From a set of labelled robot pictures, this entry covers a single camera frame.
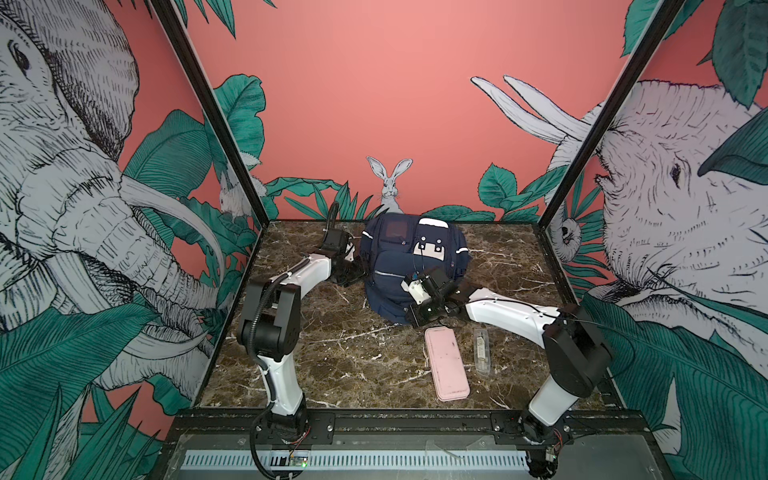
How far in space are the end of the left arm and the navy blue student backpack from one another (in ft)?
0.28

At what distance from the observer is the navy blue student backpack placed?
3.19ft

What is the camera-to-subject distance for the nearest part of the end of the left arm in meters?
0.79
